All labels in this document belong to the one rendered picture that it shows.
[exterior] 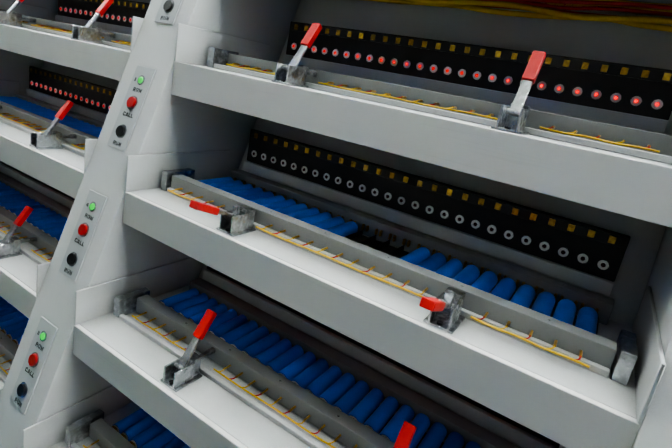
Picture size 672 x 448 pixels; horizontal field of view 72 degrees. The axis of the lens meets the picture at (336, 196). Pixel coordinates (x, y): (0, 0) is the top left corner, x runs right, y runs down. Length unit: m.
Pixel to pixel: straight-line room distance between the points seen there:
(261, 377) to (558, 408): 0.33
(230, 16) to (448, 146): 0.42
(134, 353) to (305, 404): 0.23
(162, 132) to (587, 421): 0.59
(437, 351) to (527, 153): 0.19
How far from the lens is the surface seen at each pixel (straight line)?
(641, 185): 0.44
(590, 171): 0.44
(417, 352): 0.45
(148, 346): 0.67
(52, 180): 0.84
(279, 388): 0.58
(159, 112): 0.69
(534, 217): 0.58
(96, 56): 0.84
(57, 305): 0.76
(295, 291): 0.50
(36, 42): 0.99
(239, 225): 0.56
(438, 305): 0.38
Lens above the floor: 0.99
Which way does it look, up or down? 2 degrees up
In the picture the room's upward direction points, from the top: 20 degrees clockwise
